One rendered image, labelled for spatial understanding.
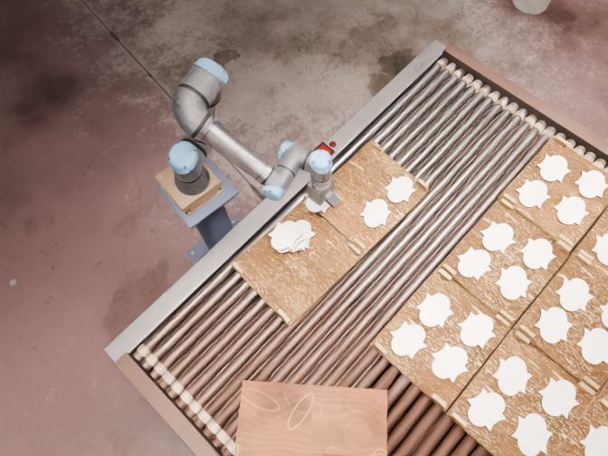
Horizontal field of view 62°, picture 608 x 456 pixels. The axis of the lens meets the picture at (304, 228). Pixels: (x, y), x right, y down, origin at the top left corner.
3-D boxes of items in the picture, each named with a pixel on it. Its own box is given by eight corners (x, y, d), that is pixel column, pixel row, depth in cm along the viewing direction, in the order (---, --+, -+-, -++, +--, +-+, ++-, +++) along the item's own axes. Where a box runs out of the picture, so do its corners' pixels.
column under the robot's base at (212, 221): (185, 253, 307) (138, 185, 227) (234, 216, 316) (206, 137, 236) (222, 299, 295) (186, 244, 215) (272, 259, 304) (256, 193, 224)
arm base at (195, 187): (167, 182, 217) (162, 171, 208) (192, 157, 221) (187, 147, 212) (194, 202, 214) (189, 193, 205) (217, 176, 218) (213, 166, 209)
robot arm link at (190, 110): (160, 108, 154) (286, 200, 169) (180, 81, 157) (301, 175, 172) (154, 118, 164) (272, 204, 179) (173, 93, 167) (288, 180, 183)
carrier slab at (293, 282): (231, 265, 206) (230, 263, 204) (303, 202, 216) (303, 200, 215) (289, 327, 195) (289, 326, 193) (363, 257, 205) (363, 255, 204)
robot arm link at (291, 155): (270, 159, 174) (299, 172, 171) (286, 134, 177) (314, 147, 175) (272, 170, 181) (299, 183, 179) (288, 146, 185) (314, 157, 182)
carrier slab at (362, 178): (304, 200, 216) (304, 199, 215) (370, 143, 227) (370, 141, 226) (365, 255, 206) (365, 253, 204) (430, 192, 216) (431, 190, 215)
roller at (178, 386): (167, 391, 191) (164, 390, 186) (473, 83, 244) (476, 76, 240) (175, 400, 190) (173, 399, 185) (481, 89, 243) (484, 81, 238)
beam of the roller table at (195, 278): (109, 352, 199) (102, 349, 194) (432, 47, 256) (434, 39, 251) (122, 366, 197) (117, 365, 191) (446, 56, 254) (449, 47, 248)
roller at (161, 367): (150, 373, 194) (147, 371, 189) (456, 72, 247) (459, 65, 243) (158, 382, 192) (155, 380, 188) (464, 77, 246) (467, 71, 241)
